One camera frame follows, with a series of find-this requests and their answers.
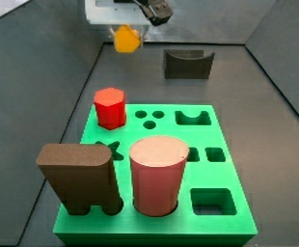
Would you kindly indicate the red hexagonal block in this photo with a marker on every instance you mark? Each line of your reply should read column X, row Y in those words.
column 110, row 108

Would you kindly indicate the black curved fixture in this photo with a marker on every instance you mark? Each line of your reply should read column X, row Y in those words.
column 187, row 64

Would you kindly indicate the yellow three prong object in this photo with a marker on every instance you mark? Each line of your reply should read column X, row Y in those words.
column 126, row 39

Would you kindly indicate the brown arch block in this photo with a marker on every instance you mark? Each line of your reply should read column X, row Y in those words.
column 81, row 172

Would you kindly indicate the pink cylinder block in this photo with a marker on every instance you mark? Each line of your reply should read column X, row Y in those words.
column 158, row 163

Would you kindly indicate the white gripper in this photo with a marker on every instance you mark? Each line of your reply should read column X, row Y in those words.
column 105, row 12

